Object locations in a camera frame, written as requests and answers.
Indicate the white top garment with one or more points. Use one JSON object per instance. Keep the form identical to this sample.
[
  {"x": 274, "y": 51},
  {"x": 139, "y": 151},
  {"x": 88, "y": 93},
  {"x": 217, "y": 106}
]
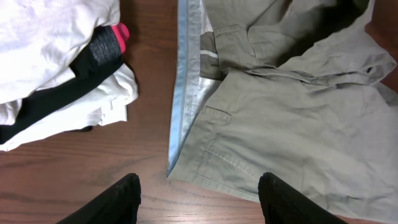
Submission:
[{"x": 40, "y": 39}]

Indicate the red garment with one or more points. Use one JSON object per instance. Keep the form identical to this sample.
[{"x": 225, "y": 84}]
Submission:
[{"x": 122, "y": 34}]

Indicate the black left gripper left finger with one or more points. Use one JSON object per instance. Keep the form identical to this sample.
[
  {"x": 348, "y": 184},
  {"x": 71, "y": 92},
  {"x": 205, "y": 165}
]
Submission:
[{"x": 116, "y": 205}]

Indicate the khaki grey shorts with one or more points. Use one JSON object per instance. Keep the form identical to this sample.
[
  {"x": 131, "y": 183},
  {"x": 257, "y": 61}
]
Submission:
[{"x": 300, "y": 95}]

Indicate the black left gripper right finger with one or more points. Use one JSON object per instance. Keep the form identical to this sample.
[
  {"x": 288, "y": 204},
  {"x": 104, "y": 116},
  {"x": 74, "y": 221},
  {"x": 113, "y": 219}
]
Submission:
[{"x": 282, "y": 204}]

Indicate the white garment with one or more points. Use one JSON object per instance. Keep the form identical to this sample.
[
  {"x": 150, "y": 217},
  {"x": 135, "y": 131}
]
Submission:
[
  {"x": 40, "y": 39},
  {"x": 104, "y": 105}
]

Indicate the black garment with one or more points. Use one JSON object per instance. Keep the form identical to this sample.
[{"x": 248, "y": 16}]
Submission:
[{"x": 95, "y": 63}]

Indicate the white bottom garment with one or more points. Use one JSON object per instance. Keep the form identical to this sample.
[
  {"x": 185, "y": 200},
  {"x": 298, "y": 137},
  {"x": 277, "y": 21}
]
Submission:
[{"x": 104, "y": 105}]

